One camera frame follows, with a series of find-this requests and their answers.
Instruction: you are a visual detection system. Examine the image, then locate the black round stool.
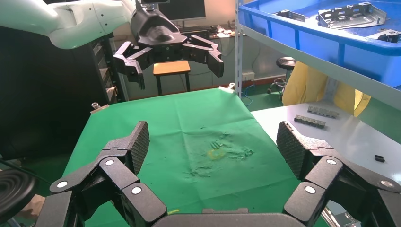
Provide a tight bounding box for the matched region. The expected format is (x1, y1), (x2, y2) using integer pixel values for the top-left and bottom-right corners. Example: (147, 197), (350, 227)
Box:
(267, 56), (297, 95)

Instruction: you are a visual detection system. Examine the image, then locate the black drawer rack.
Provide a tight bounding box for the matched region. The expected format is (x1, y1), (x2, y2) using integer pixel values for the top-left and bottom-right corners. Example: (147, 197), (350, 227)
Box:
(89, 33), (129, 105)

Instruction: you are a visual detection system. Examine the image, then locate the grey background desk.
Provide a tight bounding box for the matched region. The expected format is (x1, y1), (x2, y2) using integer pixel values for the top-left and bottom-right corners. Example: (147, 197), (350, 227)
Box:
(111, 24), (239, 102)

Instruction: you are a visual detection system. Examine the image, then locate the blue plastic bin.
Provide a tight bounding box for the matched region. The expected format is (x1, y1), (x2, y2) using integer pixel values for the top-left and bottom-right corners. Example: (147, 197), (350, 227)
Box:
(238, 0), (401, 89)

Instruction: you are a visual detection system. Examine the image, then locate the black partition panel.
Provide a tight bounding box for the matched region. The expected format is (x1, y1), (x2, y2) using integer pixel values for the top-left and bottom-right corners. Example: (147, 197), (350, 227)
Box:
(0, 26), (110, 161)

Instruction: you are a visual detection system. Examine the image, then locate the yellow plastic bag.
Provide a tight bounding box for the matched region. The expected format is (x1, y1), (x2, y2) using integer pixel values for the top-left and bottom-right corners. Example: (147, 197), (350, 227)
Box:
(281, 61), (372, 118)

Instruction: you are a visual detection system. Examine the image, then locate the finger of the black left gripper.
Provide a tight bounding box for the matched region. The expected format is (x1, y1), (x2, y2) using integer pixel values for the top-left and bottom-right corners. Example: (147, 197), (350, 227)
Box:
(113, 41), (157, 90)
(182, 34), (225, 79)

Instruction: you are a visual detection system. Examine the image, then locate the black round ribbed disc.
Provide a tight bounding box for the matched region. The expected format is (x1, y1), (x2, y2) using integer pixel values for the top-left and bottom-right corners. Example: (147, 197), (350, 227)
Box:
(0, 169), (39, 225)

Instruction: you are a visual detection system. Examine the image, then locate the black thin cable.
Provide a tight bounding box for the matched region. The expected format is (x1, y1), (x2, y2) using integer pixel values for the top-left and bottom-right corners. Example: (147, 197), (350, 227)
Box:
(0, 157), (53, 186)

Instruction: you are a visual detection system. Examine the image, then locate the large stamped metal bracket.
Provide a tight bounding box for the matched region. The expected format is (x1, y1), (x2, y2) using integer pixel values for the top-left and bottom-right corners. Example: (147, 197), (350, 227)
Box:
(316, 1), (388, 31)

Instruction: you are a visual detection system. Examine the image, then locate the blue floor cable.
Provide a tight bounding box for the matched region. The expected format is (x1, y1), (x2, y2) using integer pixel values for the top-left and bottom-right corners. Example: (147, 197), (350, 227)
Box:
(240, 83), (255, 108)

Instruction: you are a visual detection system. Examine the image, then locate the green table cloth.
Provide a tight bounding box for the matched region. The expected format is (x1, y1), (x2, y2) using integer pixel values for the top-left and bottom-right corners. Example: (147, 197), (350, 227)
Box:
(62, 87), (330, 227)

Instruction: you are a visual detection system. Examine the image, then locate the grey metal chain part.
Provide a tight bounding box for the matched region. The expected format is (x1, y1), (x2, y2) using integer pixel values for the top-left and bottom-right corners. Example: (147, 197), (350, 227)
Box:
(293, 114), (327, 130)
(306, 105), (340, 119)

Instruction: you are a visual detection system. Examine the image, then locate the black computer monitor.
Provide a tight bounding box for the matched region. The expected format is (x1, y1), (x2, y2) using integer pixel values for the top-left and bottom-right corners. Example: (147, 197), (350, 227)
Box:
(156, 0), (207, 29)

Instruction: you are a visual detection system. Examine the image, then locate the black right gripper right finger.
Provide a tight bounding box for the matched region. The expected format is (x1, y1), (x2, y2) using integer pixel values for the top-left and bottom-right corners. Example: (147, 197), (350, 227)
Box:
(276, 120), (401, 227)

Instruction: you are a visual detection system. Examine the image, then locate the wooden top stool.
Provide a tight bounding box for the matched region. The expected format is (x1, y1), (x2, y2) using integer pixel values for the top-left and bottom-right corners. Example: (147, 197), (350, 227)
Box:
(152, 60), (192, 96)

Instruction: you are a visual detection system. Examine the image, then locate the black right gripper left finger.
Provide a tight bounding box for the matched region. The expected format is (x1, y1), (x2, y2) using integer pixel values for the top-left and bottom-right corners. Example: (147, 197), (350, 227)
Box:
(34, 121), (168, 227)

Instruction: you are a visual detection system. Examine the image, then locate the white metal shelf rack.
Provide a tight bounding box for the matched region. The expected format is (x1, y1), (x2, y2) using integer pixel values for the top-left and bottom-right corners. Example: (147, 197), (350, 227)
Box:
(234, 0), (401, 111)

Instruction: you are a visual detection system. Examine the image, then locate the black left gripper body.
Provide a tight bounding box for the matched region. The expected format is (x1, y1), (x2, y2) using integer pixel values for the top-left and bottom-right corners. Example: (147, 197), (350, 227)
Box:
(130, 6), (189, 62)

